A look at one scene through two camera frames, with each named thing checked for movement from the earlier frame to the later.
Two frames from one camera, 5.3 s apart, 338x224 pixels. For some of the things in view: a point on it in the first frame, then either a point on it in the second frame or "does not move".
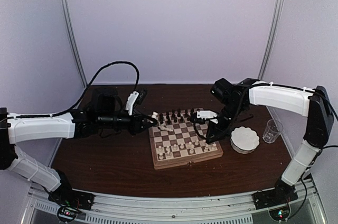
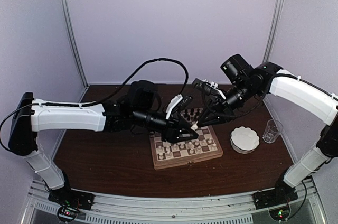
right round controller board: (280, 213) does not move
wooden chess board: (175, 140) does not move
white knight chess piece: (169, 154) does not move
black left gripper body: (133, 128) → (168, 133)
